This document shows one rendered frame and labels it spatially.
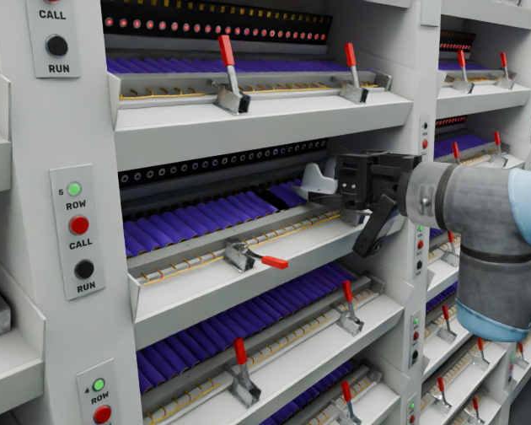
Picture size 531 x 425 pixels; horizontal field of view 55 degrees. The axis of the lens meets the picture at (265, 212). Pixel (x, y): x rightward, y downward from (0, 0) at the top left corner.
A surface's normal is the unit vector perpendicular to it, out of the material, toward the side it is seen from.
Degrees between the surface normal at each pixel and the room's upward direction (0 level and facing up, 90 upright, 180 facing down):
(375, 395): 20
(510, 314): 91
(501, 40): 90
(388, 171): 90
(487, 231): 90
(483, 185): 50
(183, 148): 110
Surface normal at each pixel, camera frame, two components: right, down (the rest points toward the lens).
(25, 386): 0.70, 0.47
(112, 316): 0.74, 0.14
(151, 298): 0.23, -0.86
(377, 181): -0.67, 0.20
